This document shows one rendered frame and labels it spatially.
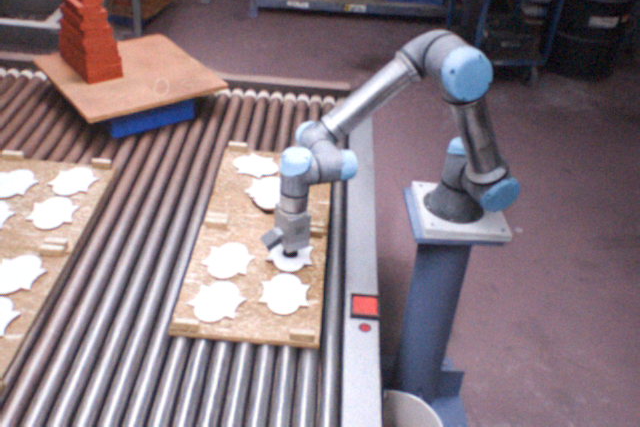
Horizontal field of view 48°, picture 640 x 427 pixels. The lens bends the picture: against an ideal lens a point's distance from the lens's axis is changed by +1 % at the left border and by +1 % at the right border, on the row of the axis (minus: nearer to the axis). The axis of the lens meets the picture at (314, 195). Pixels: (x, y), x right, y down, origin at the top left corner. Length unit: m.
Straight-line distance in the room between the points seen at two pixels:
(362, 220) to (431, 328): 0.55
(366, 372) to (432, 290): 0.75
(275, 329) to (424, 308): 0.83
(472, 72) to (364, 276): 0.59
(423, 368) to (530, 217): 1.54
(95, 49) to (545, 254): 2.32
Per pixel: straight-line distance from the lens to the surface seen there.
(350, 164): 1.76
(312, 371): 1.65
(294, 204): 1.75
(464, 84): 1.75
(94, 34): 2.48
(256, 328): 1.70
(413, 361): 2.59
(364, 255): 1.97
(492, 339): 3.15
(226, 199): 2.10
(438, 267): 2.30
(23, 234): 2.04
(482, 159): 1.95
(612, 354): 3.30
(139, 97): 2.44
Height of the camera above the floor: 2.15
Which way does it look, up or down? 35 degrees down
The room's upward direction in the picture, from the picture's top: 5 degrees clockwise
